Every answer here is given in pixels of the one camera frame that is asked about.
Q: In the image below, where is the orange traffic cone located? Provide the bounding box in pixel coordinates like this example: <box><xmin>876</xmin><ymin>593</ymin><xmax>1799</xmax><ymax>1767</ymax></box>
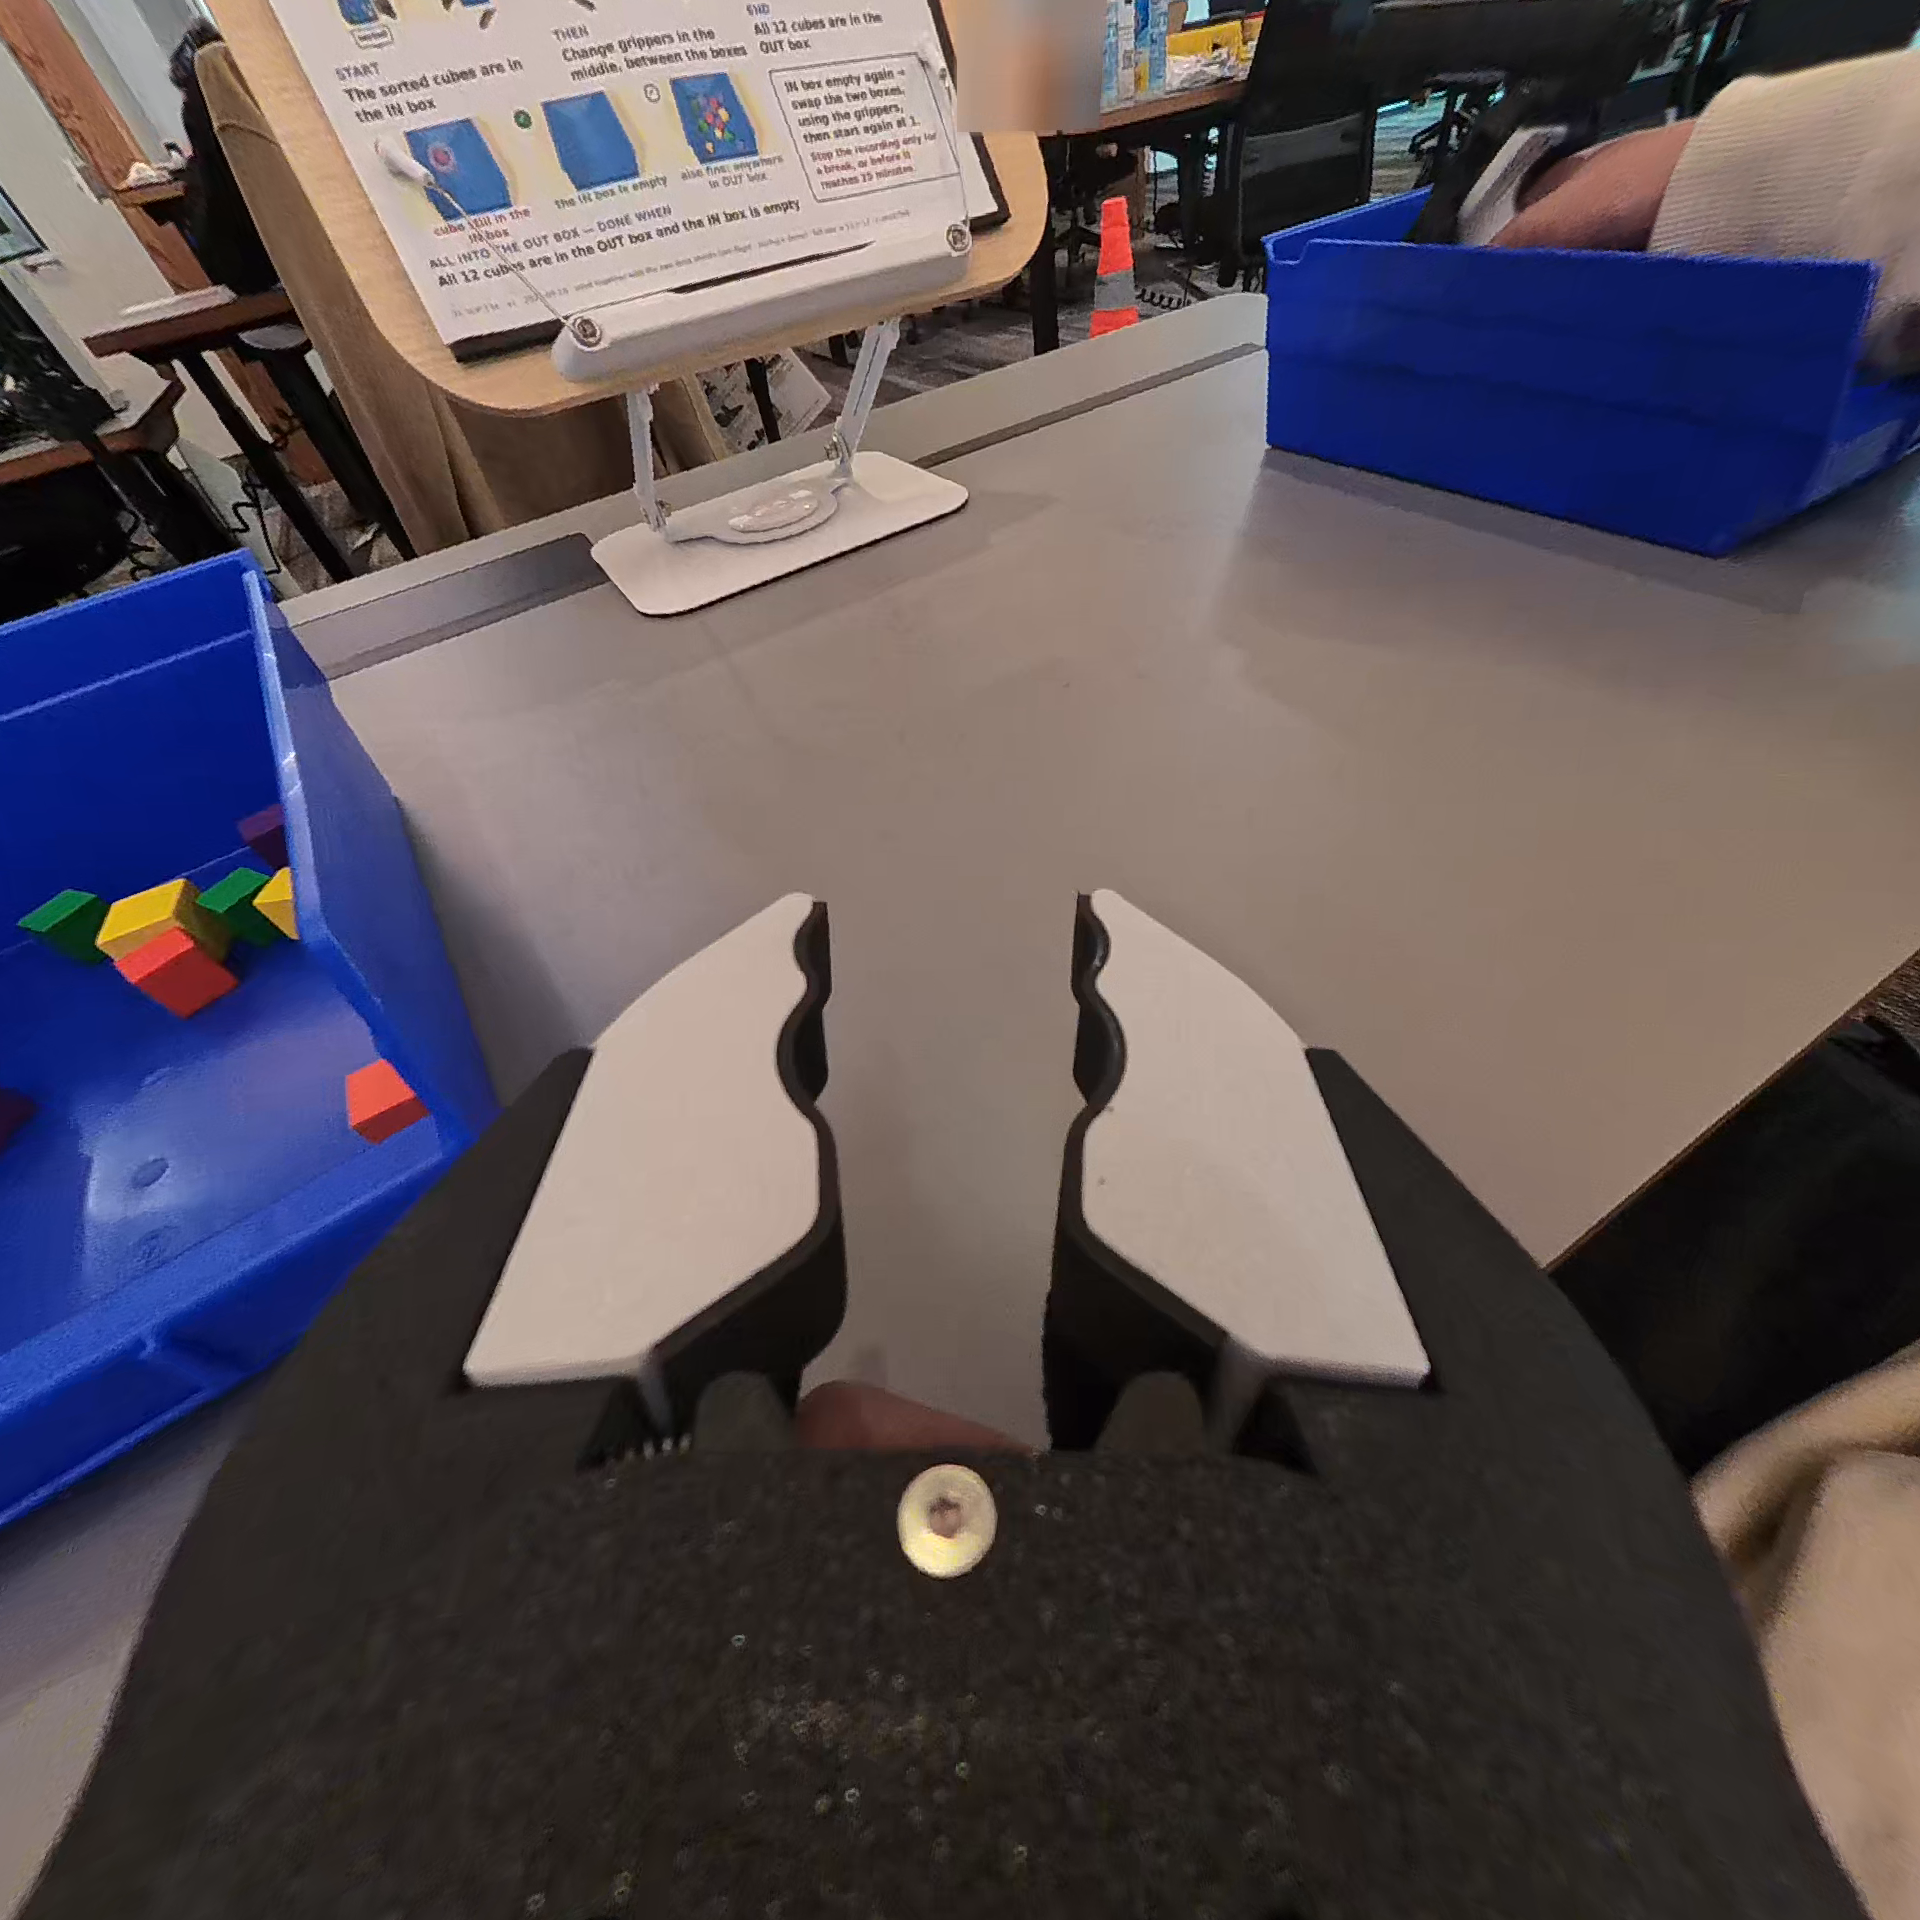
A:
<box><xmin>1086</xmin><ymin>193</ymin><xmax>1144</xmax><ymax>340</ymax></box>

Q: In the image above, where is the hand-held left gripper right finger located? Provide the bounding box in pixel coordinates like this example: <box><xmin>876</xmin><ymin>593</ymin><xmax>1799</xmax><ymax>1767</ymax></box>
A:
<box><xmin>1043</xmin><ymin>887</ymin><xmax>1432</xmax><ymax>1449</ymax></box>

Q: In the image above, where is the person's right forearm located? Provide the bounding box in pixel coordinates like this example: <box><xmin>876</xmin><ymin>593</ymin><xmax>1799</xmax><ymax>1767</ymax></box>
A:
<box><xmin>1651</xmin><ymin>41</ymin><xmax>1920</xmax><ymax>376</ymax></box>

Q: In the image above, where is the tan fabric cover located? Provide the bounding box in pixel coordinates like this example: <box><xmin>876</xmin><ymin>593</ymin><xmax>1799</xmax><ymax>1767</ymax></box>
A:
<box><xmin>188</xmin><ymin>41</ymin><xmax>736</xmax><ymax>552</ymax></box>

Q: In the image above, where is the wooden desk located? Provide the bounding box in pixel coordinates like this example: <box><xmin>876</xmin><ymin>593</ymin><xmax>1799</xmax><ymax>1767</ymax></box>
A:
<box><xmin>82</xmin><ymin>286</ymin><xmax>406</xmax><ymax>577</ymax></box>

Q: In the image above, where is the blue plastic bin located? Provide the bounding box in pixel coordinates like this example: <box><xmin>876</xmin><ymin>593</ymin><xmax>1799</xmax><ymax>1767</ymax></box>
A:
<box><xmin>0</xmin><ymin>547</ymin><xmax>500</xmax><ymax>1528</ymax></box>
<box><xmin>1263</xmin><ymin>187</ymin><xmax>1920</xmax><ymax>559</ymax></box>

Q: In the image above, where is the printed instruction sheet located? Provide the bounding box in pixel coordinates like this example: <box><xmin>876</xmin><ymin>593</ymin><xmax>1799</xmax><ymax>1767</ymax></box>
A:
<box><xmin>267</xmin><ymin>0</ymin><xmax>1003</xmax><ymax>359</ymax></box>

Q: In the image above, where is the black office chair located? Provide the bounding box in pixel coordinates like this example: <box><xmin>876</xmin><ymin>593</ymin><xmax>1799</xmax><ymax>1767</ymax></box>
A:
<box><xmin>1229</xmin><ymin>0</ymin><xmax>1383</xmax><ymax>287</ymax></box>

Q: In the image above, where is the stack of blue white cartons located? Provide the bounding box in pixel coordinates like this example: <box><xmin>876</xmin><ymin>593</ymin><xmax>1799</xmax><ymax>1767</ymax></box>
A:
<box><xmin>1102</xmin><ymin>0</ymin><xmax>1187</xmax><ymax>105</ymax></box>

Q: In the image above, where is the person's right hand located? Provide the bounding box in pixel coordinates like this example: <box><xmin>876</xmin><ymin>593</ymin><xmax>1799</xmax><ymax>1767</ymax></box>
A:
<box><xmin>1493</xmin><ymin>119</ymin><xmax>1696</xmax><ymax>254</ymax></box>

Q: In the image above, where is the red wooden cube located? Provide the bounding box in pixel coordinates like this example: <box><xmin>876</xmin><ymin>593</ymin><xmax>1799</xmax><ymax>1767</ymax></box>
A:
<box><xmin>116</xmin><ymin>928</ymin><xmax>243</xmax><ymax>1021</ymax></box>
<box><xmin>344</xmin><ymin>1059</ymin><xmax>431</xmax><ymax>1145</ymax></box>

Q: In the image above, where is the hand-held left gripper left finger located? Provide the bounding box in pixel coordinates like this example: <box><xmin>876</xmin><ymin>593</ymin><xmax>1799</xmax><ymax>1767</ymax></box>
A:
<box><xmin>459</xmin><ymin>892</ymin><xmax>853</xmax><ymax>1440</ymax></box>

